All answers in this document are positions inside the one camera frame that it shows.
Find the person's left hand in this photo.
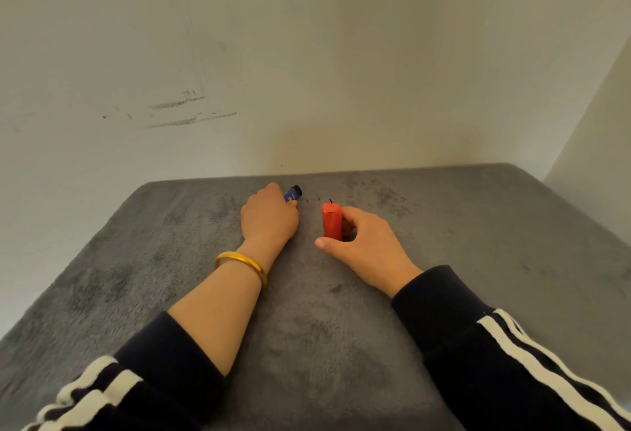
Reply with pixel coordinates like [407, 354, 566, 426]
[240, 182, 300, 257]

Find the person's right hand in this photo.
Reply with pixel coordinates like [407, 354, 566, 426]
[315, 206, 424, 299]

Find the red candle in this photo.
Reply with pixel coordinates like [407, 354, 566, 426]
[322, 199, 344, 242]

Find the person's left forearm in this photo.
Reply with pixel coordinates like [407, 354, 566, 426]
[168, 241, 289, 377]

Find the person's right forearm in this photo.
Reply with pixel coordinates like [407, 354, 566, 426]
[391, 265, 631, 431]

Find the grey fleece blanket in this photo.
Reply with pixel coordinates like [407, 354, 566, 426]
[0, 163, 631, 431]

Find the gold bangle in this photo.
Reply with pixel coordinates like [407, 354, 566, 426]
[214, 251, 268, 289]

